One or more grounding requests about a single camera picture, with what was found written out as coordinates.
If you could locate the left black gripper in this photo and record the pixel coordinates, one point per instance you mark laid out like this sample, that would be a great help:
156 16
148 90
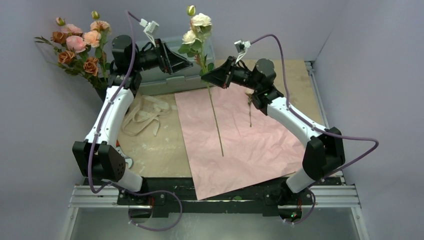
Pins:
168 61

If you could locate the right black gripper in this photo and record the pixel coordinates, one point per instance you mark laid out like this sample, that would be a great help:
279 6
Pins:
228 73

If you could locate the beige printed ribbon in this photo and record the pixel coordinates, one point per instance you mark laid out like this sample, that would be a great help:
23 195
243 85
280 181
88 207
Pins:
148 110

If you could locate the purple wrapping paper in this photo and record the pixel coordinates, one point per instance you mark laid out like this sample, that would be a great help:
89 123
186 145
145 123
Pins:
224 152

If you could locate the peach rose stem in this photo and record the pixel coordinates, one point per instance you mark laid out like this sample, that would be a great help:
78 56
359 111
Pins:
96 68

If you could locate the pink rose stem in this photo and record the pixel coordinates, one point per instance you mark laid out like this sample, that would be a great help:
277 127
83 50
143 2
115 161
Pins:
69 35

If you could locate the white carnation stem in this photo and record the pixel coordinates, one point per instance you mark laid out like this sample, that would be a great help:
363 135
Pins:
195 39

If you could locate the brown rose stem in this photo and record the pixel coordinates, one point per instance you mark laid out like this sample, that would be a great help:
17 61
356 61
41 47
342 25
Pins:
67 60

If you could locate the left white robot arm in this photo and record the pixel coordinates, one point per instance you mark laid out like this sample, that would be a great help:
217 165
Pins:
97 156

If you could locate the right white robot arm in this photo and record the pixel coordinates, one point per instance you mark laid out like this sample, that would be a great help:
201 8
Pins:
324 149

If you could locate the black cylindrical vase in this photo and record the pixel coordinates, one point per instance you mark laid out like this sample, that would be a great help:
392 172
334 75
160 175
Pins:
101 91

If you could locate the green plastic toolbox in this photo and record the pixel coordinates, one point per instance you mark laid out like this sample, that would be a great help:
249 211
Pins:
156 82

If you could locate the small white rosebud stem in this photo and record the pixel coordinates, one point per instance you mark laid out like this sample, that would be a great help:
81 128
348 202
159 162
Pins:
249 93

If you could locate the silver adjustable wrench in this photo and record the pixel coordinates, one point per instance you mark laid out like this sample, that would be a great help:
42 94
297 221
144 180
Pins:
129 161

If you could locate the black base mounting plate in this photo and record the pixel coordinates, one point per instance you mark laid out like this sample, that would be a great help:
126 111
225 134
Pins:
168 195

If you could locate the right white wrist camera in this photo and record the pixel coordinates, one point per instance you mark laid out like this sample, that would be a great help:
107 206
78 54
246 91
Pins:
241 48

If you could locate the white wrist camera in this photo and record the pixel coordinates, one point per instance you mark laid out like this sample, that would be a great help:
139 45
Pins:
150 28
241 48

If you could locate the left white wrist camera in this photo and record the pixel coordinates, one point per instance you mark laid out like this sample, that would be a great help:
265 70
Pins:
150 28

